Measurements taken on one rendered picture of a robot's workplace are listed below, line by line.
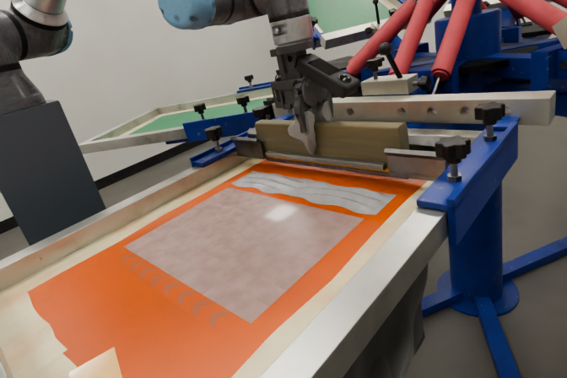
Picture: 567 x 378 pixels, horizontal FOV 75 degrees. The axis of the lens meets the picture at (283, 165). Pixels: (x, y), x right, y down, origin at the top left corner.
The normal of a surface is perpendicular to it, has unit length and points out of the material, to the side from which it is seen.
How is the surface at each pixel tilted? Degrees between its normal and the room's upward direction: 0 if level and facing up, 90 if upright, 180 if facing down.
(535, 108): 90
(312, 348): 0
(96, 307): 0
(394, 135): 90
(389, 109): 90
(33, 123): 90
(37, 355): 0
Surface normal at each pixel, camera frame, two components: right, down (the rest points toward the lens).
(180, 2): -0.37, 0.41
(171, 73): 0.72, 0.10
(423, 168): -0.66, 0.40
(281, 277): -0.21, -0.91
